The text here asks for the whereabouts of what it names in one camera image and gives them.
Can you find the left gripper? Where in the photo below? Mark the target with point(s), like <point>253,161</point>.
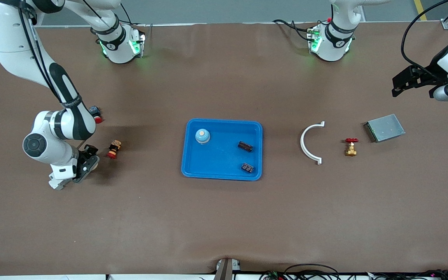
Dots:
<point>432,71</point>

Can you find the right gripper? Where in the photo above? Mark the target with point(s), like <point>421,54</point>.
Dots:
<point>88,150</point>

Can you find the dark brown rectangular block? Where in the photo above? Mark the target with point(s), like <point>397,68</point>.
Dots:
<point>245,146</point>

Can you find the small black block capacitor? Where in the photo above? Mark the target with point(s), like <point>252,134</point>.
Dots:
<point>248,167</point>

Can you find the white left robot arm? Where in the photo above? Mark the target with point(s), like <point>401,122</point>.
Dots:
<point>331,46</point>

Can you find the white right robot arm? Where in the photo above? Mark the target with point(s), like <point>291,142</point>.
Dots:
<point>53,136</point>

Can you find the blue plastic tray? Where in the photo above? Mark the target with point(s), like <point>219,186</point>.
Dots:
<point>224,159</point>

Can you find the red yellow emergency stop button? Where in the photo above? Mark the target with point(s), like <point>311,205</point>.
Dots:
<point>114,149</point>

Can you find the red push button black body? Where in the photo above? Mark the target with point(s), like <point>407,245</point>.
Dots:
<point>98,119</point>

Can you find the white circuit breaker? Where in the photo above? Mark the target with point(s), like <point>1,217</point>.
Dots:
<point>57,185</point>

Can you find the grey metal box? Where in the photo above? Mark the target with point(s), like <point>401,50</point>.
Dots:
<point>385,128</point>

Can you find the white curved pipe clamp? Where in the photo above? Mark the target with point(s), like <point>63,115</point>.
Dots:
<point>302,144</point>

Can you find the metal table edge bracket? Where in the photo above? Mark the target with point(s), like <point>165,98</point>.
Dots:
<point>225,270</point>

